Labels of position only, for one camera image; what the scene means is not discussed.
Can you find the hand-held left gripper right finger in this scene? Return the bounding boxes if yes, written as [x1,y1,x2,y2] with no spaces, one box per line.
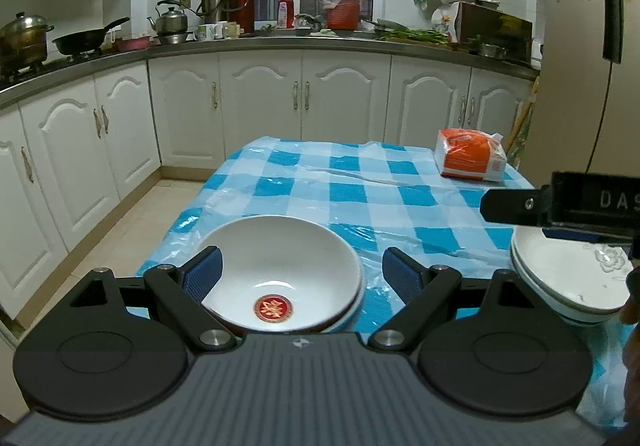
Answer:
[367,246,534,354]

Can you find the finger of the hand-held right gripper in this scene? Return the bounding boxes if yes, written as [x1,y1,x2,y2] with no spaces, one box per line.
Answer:
[544,225,617,244]
[480,186,552,228]

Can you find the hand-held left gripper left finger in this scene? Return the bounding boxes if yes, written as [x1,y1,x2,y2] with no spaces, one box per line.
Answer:
[70,246,238,354]

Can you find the white plate grey flower print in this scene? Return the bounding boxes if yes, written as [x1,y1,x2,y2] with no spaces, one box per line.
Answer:
[510,225,633,312]

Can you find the white plate grey cloud print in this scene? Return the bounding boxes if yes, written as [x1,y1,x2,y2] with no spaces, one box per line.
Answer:
[510,246,631,319]

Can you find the white bowl dark red outside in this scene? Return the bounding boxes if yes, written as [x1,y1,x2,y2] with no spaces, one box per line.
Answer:
[196,215,363,333]

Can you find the person's right hand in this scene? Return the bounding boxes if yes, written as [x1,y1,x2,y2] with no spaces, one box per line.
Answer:
[620,298,640,427]

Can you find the orange plastic packet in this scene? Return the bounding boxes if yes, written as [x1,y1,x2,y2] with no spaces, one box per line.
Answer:
[432,128,508,183]

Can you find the blue checked plastic tablecloth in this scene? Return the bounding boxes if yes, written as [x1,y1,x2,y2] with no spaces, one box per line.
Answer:
[135,136,640,427]

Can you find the beige refrigerator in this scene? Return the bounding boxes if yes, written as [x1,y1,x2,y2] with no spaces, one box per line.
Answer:
[515,0,640,207]

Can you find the brown countertop appliance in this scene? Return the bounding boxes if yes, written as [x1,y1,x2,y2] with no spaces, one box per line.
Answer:
[456,2,533,64]

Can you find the row of white cabinet doors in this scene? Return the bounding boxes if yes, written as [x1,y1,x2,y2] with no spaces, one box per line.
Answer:
[0,48,536,322]

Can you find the green chives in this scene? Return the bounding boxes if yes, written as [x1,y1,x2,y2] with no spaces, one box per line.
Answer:
[377,27,451,45]

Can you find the grey kitchen countertop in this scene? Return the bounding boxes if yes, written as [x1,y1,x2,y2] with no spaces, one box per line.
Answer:
[0,33,541,104]

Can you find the red plastic bucket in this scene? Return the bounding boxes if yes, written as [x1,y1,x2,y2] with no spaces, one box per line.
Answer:
[320,0,364,31]

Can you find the steel kettle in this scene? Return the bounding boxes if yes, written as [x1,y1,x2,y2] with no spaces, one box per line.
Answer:
[146,0,190,34]

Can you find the black frying pan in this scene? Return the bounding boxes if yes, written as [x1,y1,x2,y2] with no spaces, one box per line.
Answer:
[51,17,131,56]

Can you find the gas stove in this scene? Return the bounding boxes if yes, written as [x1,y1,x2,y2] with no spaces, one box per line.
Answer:
[0,57,76,88]

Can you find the steel cooking pot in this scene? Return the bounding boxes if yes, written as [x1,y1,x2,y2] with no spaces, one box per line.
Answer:
[0,12,55,72]

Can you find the yellow broom handle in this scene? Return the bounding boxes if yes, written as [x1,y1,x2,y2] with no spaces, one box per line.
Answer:
[505,76,541,152]

